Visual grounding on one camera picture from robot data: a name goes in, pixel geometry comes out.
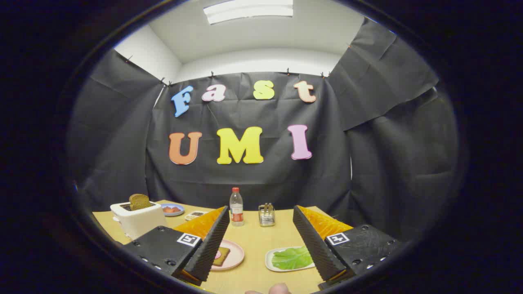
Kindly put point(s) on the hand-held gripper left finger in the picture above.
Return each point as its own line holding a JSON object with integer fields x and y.
{"x": 214, "y": 245}

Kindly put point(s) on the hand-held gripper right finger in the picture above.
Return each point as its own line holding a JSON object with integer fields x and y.
{"x": 312, "y": 245}

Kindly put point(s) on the green lettuce leaf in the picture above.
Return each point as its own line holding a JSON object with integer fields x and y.
{"x": 292, "y": 258}

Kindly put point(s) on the brown toasted bread slice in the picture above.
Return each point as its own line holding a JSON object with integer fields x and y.
{"x": 139, "y": 202}

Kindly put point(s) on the bread slice with ham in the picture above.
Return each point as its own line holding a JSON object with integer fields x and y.
{"x": 222, "y": 257}

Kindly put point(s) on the pink round plate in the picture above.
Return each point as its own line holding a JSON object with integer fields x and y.
{"x": 235, "y": 255}

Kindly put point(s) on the white divided seasoning tray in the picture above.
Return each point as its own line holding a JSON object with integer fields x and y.
{"x": 196, "y": 214}

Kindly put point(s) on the clear water bottle red cap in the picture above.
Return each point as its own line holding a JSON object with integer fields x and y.
{"x": 236, "y": 208}

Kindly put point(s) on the white square plate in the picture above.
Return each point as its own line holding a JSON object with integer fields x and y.
{"x": 269, "y": 262}

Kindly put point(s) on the small blue plate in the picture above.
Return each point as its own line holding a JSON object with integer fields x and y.
{"x": 182, "y": 210}

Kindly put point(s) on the red food pieces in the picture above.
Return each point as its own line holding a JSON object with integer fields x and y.
{"x": 171, "y": 209}

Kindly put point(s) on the white toaster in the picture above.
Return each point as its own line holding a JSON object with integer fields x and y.
{"x": 141, "y": 222}

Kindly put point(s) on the ceiling light panel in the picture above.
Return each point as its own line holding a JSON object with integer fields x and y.
{"x": 249, "y": 10}

